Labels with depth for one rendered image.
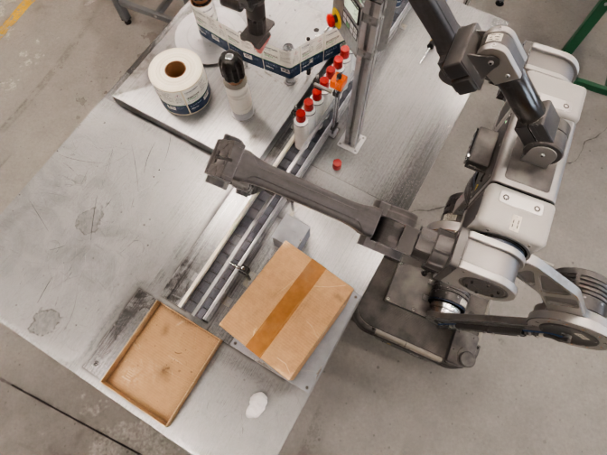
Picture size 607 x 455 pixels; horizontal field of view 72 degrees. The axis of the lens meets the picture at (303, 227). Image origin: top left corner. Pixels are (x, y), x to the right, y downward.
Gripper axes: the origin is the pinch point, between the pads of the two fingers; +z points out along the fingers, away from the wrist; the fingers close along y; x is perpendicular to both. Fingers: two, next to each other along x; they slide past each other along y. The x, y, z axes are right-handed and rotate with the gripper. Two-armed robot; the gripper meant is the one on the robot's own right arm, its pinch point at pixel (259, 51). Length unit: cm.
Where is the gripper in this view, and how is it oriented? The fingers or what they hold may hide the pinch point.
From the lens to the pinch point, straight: 147.3
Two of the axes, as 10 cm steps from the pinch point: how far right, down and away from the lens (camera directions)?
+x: 8.7, 4.7, -1.4
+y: -4.9, 8.2, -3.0
